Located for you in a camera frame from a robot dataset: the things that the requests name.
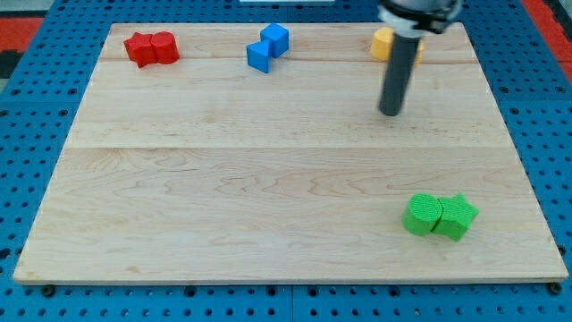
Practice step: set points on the red cylinder block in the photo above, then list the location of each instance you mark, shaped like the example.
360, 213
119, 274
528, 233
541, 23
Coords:
165, 47

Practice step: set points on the green star block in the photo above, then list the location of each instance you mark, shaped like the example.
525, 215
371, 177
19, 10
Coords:
457, 216

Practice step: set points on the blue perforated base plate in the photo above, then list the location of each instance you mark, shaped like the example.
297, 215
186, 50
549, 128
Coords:
44, 92

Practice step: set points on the green cylinder block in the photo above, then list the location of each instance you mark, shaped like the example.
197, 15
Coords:
422, 213

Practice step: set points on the light wooden board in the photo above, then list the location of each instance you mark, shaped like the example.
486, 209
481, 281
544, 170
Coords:
207, 171

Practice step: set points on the red star block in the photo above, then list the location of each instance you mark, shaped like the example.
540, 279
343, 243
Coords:
140, 50

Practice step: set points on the blue angular block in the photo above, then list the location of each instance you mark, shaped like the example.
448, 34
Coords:
258, 55

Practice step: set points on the blue cube block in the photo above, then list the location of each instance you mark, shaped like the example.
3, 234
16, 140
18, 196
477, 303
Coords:
279, 38

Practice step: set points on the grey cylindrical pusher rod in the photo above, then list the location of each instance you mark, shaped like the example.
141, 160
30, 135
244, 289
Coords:
397, 75

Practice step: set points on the yellow heart block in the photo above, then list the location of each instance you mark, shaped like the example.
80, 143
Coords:
382, 43

